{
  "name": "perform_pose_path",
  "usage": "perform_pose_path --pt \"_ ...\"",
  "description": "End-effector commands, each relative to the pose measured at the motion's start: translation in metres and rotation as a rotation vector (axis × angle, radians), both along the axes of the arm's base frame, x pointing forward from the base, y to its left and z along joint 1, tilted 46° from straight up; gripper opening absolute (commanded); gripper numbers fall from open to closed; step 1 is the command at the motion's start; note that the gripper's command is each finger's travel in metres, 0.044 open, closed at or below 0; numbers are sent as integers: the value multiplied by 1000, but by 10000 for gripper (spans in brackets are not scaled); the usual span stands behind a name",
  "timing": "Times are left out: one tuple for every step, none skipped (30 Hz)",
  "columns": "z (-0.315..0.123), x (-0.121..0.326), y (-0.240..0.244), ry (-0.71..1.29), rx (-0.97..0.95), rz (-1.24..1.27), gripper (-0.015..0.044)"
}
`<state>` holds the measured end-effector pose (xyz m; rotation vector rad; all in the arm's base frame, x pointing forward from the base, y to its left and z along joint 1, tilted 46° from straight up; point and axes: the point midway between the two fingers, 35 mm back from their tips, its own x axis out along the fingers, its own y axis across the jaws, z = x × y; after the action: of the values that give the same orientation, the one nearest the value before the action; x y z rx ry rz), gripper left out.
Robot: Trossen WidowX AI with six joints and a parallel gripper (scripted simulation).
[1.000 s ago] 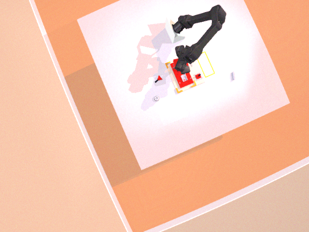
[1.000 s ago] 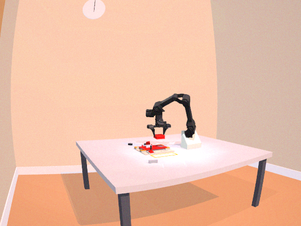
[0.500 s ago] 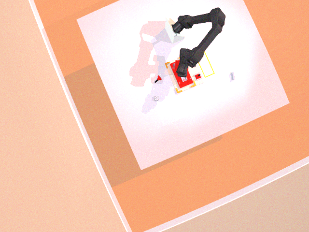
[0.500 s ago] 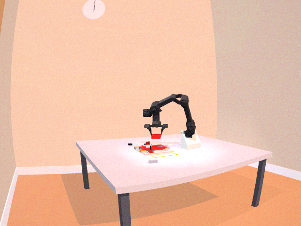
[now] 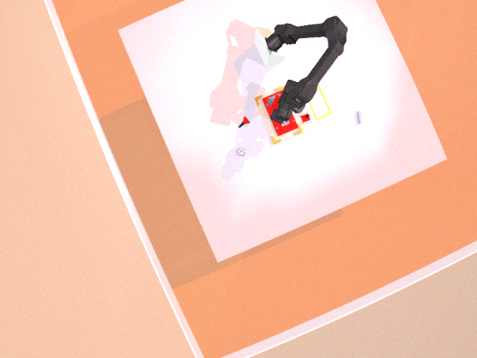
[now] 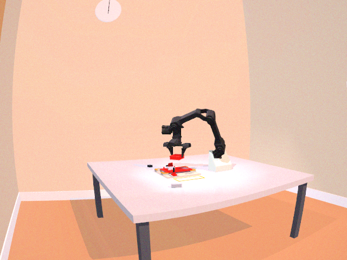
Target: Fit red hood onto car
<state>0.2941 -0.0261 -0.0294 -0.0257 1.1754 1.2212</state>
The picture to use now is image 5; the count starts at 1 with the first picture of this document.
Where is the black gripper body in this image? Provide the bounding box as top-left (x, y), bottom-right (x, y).
top-left (270, 79), bottom-right (290, 124)

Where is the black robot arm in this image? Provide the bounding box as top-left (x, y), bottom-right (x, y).
top-left (265, 16), bottom-right (348, 122)

